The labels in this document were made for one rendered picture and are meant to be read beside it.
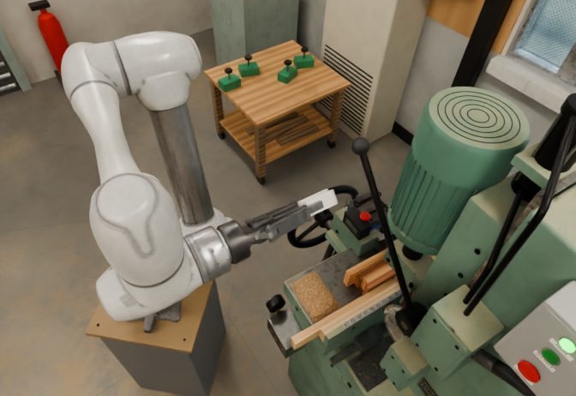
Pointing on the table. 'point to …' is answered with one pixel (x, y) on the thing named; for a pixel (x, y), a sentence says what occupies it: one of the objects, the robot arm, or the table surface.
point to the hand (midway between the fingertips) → (317, 202)
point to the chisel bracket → (415, 268)
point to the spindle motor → (453, 162)
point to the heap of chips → (315, 296)
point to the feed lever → (407, 321)
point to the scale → (372, 309)
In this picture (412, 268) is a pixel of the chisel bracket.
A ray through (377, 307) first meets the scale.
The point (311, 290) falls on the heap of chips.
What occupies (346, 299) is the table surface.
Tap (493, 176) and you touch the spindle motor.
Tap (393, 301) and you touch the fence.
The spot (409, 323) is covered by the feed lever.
